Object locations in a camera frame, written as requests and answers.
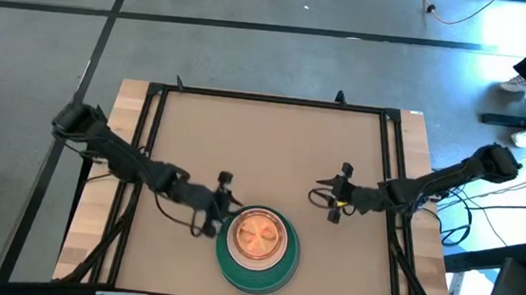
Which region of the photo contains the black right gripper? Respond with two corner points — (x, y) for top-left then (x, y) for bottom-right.
(312, 160), (386, 227)

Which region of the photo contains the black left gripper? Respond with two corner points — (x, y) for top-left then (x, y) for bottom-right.
(173, 167), (246, 241)

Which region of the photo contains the small orange translucent plate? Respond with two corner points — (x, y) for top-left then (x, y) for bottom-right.
(232, 211), (285, 264)

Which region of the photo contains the brown table mat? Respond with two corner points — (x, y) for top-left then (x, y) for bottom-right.
(113, 88), (413, 295)

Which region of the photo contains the large teal plastic plate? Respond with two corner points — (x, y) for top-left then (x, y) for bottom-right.
(210, 201), (305, 295)

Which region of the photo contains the black stand foot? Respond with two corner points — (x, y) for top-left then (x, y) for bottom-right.
(478, 88), (526, 130)

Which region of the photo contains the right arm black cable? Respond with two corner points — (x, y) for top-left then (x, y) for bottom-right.
(306, 186), (352, 217)

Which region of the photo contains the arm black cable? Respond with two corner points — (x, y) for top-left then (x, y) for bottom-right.
(149, 192), (213, 239)
(306, 186), (352, 217)

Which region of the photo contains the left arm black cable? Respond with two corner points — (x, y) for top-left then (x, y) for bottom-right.
(149, 192), (213, 239)

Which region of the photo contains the black aluminium table frame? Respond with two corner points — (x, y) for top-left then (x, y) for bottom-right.
(54, 66), (477, 295)

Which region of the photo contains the black looping floor cable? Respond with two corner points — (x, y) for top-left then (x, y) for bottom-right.
(438, 185), (477, 248)

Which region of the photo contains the long black floor cable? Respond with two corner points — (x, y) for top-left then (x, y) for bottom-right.
(464, 198), (526, 217)

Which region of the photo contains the yellow floor cable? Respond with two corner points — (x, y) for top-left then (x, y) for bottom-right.
(413, 0), (500, 30)

